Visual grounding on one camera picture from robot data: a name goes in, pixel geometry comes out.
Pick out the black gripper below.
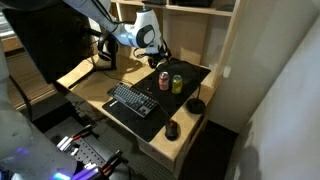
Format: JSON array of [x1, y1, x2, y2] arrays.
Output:
[[147, 49, 172, 69]]

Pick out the pink soda can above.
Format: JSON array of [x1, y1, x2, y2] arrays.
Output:
[[158, 72, 169, 91]]

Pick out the yellow soda can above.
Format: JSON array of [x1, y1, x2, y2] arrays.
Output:
[[172, 75, 183, 94]]

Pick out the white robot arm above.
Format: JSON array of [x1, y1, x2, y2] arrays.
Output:
[[63, 0, 170, 68]]

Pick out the black desk mat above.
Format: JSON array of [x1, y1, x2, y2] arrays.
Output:
[[102, 58, 210, 142]]

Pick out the black desk lamp base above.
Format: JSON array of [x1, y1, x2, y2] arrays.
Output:
[[186, 98, 205, 114]]

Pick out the black mechanical keyboard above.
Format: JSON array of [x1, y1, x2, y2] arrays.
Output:
[[107, 83, 158, 117]]

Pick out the black headphones on stand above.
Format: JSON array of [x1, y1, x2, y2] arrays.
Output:
[[97, 32, 118, 70]]

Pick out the wooden shelf unit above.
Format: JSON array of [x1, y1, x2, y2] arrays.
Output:
[[111, 0, 248, 88]]

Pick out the black red computer mouse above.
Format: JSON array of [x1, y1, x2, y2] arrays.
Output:
[[165, 120, 178, 141]]

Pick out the black computer monitor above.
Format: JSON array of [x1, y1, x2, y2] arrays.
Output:
[[0, 0, 93, 83]]

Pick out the red mouse cable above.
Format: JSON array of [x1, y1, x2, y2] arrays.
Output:
[[131, 84, 174, 123]]

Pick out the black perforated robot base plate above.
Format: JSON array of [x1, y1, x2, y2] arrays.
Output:
[[45, 117, 136, 180]]

